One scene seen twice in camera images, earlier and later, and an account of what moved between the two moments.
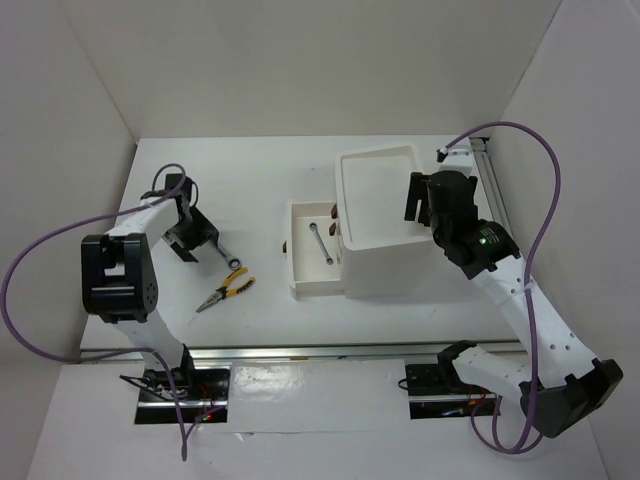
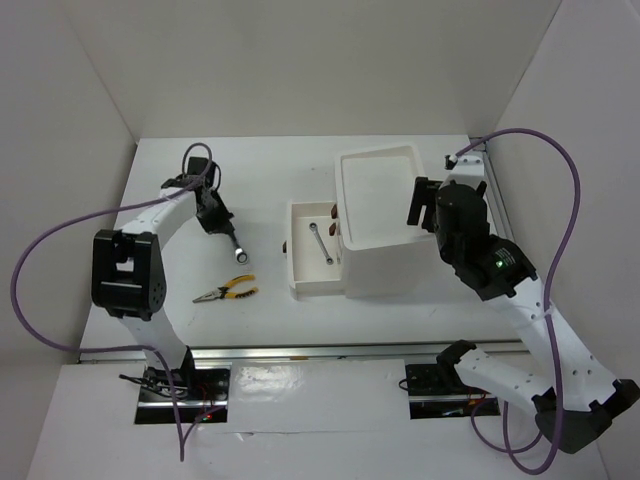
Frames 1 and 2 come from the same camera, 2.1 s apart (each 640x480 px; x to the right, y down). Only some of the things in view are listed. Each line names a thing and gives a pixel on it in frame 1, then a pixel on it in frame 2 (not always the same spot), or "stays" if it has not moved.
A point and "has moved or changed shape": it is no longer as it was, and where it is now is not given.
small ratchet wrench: (313, 228) stays
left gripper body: (193, 231) to (215, 216)
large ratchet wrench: (233, 263) to (240, 255)
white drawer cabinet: (383, 253) stays
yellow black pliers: (224, 292) has moved or changed shape
